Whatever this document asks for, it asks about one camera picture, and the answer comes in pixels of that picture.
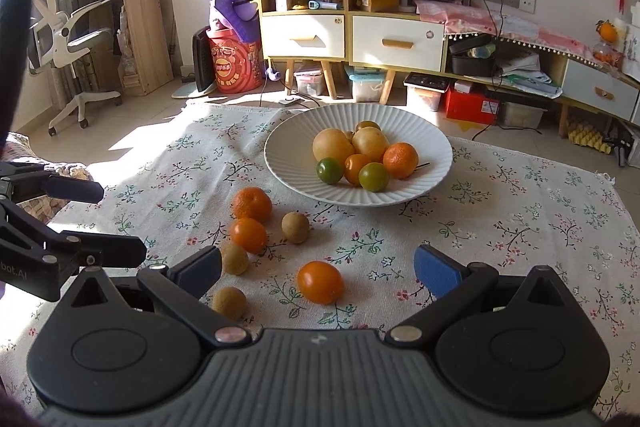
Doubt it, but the small rough mandarin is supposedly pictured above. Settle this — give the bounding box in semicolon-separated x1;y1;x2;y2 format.
231;187;274;224

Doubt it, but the red box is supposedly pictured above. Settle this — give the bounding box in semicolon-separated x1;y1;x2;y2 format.
444;84;501;126

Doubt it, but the white and blue paper pile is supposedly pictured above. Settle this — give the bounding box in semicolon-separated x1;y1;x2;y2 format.
497;49;563;98

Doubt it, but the brown kiwi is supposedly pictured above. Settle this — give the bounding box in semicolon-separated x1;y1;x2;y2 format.
281;212;311;245
211;286;248;322
220;243;250;276

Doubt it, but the orange hanging decoration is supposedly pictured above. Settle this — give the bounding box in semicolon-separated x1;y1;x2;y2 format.
595;19;619;45

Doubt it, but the large rough mandarin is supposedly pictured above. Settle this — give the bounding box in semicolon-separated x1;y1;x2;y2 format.
383;142;419;180

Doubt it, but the yellow foam sheet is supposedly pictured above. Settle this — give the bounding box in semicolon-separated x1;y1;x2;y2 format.
567;114;613;154

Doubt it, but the white ribbed plate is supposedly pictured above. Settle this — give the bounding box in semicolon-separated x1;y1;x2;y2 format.
264;103;454;208

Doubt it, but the clear box black lid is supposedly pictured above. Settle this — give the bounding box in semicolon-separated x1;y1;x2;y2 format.
404;73;450;112

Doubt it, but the pink cloth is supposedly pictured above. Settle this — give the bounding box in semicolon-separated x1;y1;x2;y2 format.
415;0;601;68

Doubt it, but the white blue thermometer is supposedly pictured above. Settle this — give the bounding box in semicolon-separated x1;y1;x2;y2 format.
293;0;346;11

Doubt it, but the orange tomato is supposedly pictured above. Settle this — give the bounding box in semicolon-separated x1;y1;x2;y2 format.
296;260;345;306
230;218;269;255
343;153;373;186

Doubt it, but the red bucket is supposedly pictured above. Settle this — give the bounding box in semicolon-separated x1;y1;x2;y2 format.
206;28;264;95

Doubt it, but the white office chair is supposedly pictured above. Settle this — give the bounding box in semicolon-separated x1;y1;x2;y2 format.
27;0;123;138

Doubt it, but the small clear storage box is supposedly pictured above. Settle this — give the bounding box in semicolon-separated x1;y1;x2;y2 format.
294;66;326;98

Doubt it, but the purple plush toy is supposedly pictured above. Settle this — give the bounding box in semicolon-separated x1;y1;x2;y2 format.
209;0;261;44

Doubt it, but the long low wooden cabinet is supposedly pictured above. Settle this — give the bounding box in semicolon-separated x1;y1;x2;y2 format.
445;32;640;142

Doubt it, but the yellow pear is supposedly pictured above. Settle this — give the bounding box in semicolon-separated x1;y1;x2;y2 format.
352;127;390;162
312;129;356;170

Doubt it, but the tall wooden shelf cabinet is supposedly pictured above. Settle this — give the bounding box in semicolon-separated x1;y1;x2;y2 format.
252;0;358;100

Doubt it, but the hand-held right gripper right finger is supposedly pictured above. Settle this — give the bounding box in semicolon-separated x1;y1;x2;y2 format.
385;244;583;348

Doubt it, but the low wooden drawer cabinet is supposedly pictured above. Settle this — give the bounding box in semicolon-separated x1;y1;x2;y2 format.
349;9;447;105

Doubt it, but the black heater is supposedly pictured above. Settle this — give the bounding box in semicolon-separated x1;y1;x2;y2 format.
192;27;217;94

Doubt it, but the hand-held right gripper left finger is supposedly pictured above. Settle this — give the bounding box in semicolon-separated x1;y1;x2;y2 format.
60;246;253;349

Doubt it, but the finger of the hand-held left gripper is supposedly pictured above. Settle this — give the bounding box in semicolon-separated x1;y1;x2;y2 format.
0;201;147;268
0;162;105;204

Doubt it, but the brown patterned cushion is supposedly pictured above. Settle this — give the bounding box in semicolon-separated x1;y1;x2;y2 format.
0;132;93;223

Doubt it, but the wooden desk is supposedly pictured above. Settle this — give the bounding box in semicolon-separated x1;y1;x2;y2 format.
85;0;176;96

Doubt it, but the clear box blue lid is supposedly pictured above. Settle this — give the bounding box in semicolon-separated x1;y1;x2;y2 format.
345;66;388;104

